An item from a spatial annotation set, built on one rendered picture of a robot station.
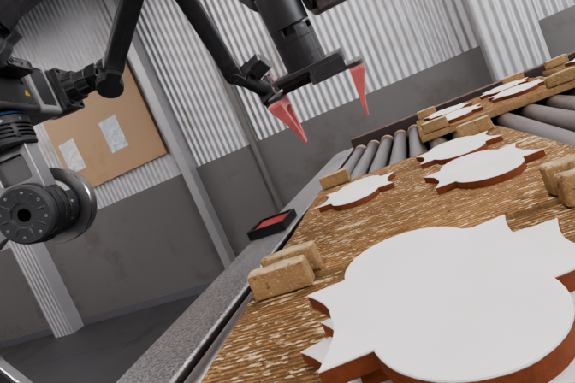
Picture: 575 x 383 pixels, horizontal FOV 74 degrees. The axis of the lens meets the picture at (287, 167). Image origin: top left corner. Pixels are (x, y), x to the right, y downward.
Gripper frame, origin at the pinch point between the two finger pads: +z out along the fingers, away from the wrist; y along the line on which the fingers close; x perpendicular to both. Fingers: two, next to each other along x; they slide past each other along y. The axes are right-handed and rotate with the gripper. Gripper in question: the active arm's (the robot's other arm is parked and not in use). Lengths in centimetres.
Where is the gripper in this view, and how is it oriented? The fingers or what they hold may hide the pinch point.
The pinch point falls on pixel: (334, 123)
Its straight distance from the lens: 56.3
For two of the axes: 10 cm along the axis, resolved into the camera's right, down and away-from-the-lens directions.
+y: 8.9, -3.7, -2.6
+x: 1.2, -3.6, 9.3
